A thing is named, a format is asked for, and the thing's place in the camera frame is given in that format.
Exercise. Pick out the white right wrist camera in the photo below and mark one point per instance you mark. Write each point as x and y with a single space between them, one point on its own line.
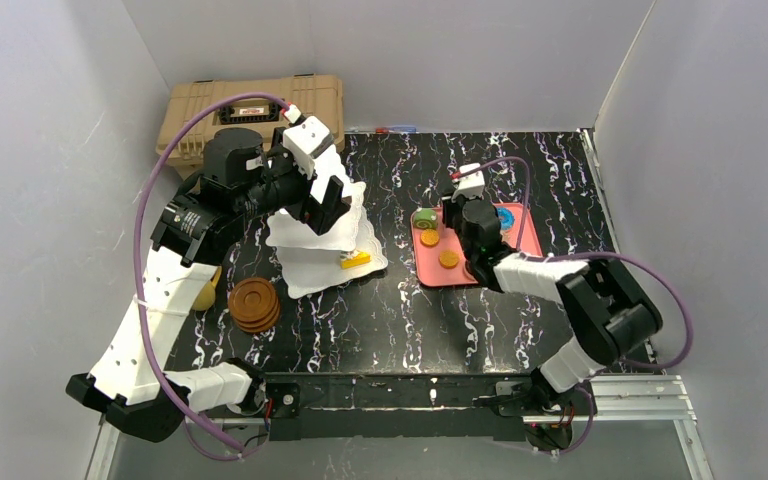
468 182

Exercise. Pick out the tan plastic tool case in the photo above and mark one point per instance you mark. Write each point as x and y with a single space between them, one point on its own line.
317 95

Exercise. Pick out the blue donut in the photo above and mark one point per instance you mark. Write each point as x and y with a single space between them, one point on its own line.
506 218

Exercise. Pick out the white three-tier cake stand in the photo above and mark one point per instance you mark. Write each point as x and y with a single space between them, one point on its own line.
310 263

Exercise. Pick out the pink serving tray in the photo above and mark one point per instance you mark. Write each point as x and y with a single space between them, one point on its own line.
431 274

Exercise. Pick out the round orange waffle cookie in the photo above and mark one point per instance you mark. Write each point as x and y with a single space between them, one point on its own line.
429 238

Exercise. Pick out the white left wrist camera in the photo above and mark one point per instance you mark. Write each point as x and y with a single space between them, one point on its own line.
311 144

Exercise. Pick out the aluminium frame rail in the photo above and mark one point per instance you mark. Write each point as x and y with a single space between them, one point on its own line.
620 397

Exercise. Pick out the stack of brown wooden coasters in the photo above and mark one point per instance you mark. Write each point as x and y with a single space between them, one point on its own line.
254 305

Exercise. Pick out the green roll cake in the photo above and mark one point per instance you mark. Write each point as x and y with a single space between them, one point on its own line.
425 219

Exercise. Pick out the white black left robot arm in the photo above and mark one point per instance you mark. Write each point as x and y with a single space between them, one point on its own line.
240 181

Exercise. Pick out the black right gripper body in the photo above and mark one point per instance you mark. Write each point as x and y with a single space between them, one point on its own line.
454 211

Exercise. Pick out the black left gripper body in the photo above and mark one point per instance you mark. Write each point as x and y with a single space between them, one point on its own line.
321 201

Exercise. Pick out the yellow mug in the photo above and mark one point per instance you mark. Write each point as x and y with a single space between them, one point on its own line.
207 296

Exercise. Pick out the yellow cake slice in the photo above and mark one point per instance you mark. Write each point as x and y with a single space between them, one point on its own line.
354 258

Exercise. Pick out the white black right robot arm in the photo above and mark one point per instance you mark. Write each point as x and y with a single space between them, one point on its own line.
608 311

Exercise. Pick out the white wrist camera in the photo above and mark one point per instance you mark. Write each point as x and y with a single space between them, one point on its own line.
311 144
468 182

